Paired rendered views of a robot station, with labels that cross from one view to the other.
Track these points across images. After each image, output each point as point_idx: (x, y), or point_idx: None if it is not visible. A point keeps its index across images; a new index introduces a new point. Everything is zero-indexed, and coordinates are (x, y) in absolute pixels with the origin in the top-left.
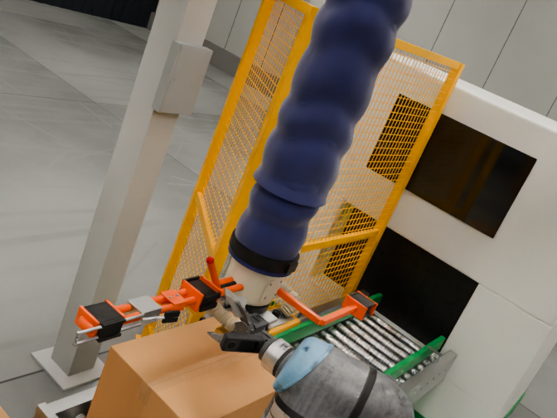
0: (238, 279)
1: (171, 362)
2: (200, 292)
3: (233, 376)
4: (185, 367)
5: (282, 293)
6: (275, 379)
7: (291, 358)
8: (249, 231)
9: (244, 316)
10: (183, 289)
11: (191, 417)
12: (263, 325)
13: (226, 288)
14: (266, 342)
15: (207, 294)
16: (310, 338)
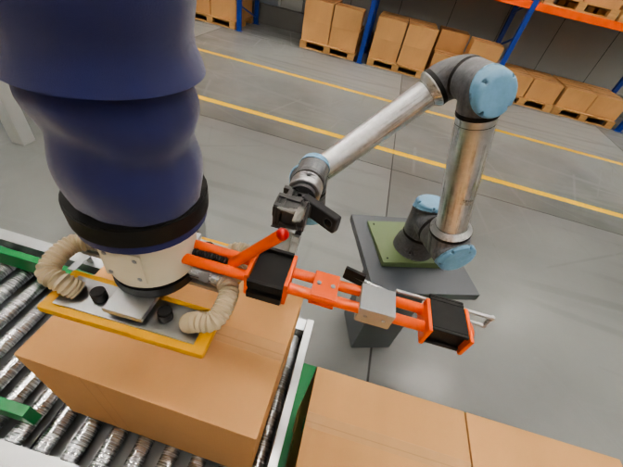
0: (192, 244)
1: (227, 359)
2: (294, 259)
3: (196, 298)
4: (223, 343)
5: None
6: (489, 116)
7: (500, 94)
8: (192, 180)
9: (307, 205)
10: (294, 285)
11: (289, 304)
12: (289, 195)
13: (293, 220)
14: (312, 191)
15: (276, 258)
16: (503, 70)
